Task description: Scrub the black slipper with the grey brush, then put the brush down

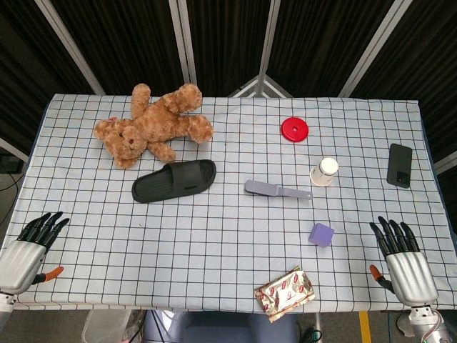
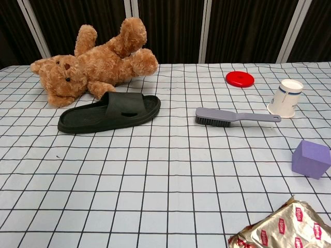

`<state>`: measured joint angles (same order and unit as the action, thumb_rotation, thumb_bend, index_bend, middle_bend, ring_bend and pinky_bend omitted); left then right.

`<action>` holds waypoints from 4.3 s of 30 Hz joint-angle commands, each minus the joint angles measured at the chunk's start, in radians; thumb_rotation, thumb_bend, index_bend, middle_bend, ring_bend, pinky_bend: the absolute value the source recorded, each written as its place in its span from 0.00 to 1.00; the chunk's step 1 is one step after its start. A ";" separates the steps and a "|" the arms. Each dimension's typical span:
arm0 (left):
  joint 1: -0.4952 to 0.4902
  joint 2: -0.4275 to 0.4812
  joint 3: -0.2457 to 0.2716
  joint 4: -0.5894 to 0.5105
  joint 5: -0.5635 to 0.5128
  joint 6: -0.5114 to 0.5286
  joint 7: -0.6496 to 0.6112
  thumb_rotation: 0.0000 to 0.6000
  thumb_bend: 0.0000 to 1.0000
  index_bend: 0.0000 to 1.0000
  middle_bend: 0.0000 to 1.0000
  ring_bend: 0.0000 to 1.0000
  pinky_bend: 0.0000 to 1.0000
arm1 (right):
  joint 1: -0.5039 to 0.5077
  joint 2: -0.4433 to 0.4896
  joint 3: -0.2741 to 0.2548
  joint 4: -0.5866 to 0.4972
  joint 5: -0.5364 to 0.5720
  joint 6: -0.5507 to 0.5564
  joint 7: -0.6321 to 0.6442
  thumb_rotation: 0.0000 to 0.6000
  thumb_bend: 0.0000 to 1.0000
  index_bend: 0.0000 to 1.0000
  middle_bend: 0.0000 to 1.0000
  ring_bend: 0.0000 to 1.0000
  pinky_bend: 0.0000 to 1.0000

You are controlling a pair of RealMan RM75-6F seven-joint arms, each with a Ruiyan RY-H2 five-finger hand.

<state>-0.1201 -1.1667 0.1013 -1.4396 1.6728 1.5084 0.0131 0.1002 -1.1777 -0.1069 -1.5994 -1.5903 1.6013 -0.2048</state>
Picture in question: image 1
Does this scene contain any black rubber slipper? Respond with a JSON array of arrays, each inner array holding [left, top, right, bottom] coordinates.
[[131, 159, 218, 204]]

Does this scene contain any clear plastic container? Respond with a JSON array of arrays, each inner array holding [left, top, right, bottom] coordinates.
[[81, 309, 133, 343]]

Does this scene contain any purple cube block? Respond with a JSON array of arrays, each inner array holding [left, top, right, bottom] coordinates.
[[308, 222, 336, 249]]

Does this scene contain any thin black floor cable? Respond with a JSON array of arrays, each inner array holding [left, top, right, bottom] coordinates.
[[0, 173, 23, 194]]

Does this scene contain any black box on floor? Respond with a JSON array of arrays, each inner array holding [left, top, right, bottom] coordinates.
[[0, 154, 24, 175]]

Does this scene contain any brown teddy bear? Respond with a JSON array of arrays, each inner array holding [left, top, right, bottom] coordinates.
[[92, 82, 215, 170]]

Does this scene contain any red plastic disc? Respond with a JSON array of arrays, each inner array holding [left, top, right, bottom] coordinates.
[[280, 116, 311, 143]]

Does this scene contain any black smartphone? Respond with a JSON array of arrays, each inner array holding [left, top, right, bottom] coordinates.
[[386, 143, 413, 189]]

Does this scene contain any gold foil tea packet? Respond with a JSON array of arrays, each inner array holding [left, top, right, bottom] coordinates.
[[253, 264, 317, 324]]

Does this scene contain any white paper cup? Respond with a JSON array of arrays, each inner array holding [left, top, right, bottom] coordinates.
[[308, 157, 339, 187]]

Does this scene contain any grey metal screen frame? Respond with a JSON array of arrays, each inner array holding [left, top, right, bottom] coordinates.
[[34, 0, 106, 96], [338, 0, 408, 98], [168, 0, 198, 86], [257, 0, 283, 86]]

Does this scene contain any white black checkered tablecloth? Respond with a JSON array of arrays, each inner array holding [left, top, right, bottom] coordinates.
[[0, 93, 457, 315]]

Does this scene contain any grey metal screen foot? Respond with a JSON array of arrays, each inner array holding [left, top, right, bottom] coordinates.
[[228, 74, 293, 98]]

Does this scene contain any black fabric screen panel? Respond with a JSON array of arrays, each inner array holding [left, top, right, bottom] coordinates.
[[267, 0, 396, 98], [0, 0, 94, 154], [187, 0, 272, 97], [49, 0, 190, 96], [351, 0, 457, 161]]

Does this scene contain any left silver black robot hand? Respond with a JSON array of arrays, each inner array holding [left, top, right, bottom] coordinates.
[[0, 211, 71, 296]]

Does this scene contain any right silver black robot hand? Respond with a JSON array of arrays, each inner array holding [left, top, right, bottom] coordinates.
[[368, 216, 440, 307]]

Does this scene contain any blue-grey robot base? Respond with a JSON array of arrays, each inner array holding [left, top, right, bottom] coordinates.
[[142, 310, 299, 343]]

